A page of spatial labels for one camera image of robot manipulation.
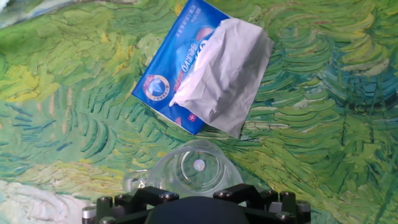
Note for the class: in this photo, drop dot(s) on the white tissue sheet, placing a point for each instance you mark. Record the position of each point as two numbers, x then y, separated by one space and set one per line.
227 77

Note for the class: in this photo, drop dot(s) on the clear plastic cup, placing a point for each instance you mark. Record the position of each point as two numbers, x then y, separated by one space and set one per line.
199 174

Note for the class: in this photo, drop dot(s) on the blue tissue pack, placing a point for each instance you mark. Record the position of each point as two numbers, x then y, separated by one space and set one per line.
168 62

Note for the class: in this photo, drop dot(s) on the painted landscape tablecloth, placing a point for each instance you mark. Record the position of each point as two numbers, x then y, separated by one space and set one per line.
311 140

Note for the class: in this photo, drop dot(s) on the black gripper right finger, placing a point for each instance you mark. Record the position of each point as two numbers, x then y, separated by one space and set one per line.
270 205

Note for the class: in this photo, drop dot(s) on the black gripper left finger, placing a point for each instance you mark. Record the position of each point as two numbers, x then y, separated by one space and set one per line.
124 205

